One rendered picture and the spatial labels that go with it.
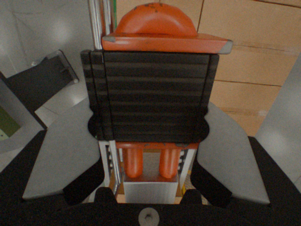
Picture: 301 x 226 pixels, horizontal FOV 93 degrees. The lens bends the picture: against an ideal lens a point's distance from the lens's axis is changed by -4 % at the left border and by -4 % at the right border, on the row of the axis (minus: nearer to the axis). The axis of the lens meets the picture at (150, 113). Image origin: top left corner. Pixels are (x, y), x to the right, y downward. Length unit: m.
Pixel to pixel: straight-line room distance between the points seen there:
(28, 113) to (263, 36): 1.27
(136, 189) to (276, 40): 1.01
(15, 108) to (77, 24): 0.83
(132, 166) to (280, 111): 2.09
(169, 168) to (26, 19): 1.64
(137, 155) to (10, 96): 0.86
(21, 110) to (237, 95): 1.21
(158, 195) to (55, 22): 1.51
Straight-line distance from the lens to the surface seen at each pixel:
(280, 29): 1.07
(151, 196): 0.20
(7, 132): 1.01
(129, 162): 0.16
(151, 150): 1.09
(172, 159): 0.16
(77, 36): 1.51
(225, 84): 1.01
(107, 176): 1.42
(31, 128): 1.03
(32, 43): 1.72
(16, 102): 0.96
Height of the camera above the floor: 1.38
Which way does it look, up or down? 58 degrees down
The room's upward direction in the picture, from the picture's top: 179 degrees clockwise
